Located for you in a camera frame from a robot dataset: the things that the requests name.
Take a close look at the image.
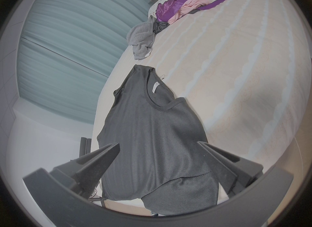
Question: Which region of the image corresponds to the pile of clothes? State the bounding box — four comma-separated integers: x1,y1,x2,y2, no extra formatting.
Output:
152,0,248,34

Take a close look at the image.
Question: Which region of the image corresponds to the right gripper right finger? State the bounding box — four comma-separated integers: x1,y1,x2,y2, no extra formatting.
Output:
197,141,264,195

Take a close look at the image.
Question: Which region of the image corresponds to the black chest of drawers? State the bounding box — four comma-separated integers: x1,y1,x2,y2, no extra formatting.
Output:
79,137,92,158

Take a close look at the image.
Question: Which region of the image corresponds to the bed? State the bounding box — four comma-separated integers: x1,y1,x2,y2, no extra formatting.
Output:
91,0,312,209

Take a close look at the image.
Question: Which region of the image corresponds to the blue-green curtain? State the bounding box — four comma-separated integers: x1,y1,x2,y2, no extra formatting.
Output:
16,38,108,124
21,0,156,77

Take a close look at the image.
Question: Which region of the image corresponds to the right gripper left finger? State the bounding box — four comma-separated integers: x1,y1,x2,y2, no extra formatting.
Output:
50,143,121,199

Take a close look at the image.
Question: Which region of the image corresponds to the grey garment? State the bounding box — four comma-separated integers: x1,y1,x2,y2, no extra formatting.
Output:
127,16,156,60

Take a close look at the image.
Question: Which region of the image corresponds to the black T-shirt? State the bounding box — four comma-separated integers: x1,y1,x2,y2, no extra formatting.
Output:
96,64,220,209

